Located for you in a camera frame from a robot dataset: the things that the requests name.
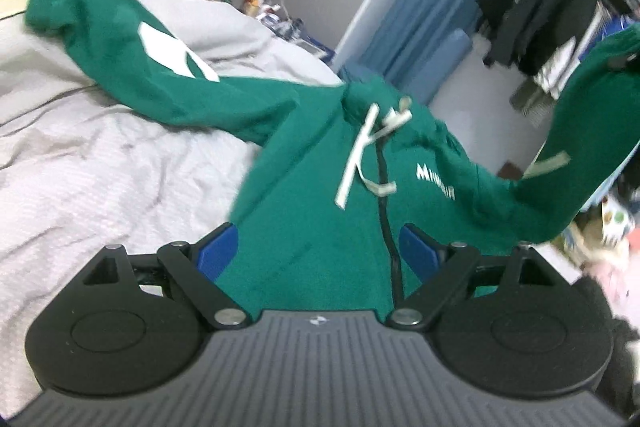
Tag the grey bed quilt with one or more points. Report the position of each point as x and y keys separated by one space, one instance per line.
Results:
x=80 y=171

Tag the striped hanging garment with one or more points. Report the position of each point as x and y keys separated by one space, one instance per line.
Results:
x=530 y=101

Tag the cluttered bedside table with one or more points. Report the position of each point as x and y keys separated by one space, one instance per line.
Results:
x=292 y=30

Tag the brown wooden box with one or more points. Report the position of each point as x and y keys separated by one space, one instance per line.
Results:
x=510 y=171

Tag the blue curtain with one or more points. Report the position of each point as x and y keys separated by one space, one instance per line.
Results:
x=411 y=31

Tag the black hanging jacket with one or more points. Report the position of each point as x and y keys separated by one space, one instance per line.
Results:
x=526 y=33

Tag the green hooded sweatshirt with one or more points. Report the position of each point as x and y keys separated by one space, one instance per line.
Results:
x=342 y=169

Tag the blue covered chair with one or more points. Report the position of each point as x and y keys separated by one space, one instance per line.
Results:
x=424 y=80

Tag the blue sports jersey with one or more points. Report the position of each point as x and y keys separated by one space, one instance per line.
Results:
x=616 y=24

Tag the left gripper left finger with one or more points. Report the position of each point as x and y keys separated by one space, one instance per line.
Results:
x=193 y=270

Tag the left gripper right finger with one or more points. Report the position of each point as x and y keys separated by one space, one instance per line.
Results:
x=443 y=271

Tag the white grey hanging jacket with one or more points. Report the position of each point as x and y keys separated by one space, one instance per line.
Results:
x=555 y=73

